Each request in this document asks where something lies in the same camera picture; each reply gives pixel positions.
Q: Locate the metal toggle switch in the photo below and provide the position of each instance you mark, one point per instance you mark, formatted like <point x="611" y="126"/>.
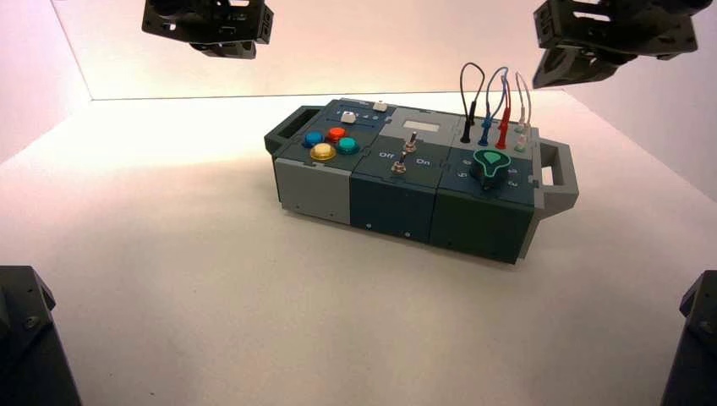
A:
<point x="411" y="142"/>
<point x="400" y="162"/>

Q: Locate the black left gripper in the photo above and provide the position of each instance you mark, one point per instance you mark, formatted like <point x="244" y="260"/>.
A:
<point x="207" y="19"/>

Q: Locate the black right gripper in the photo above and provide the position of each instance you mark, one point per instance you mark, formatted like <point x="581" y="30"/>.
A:
<point x="616" y="28"/>

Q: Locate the green pointer rotary knob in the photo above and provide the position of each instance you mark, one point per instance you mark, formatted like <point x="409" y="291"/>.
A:
<point x="491" y="166"/>

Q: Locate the green round push button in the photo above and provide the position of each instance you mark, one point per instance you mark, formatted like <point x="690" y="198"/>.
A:
<point x="348" y="145"/>

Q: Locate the blue round push button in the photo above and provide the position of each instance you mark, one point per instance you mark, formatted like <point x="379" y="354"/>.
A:
<point x="313" y="139"/>

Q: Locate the yellow round push button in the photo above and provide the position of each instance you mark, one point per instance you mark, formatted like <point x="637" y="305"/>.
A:
<point x="322" y="151"/>

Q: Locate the white slider cap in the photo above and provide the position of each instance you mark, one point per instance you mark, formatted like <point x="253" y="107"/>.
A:
<point x="348" y="116"/>
<point x="381" y="106"/>

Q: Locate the red round push button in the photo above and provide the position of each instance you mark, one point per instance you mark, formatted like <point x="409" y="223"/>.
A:
<point x="336" y="134"/>

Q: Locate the modular teal grey control box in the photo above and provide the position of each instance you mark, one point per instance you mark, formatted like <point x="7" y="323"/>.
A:
<point x="392" y="207"/>

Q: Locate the small grey display screen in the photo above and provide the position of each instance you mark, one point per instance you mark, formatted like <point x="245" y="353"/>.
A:
<point x="421" y="126"/>

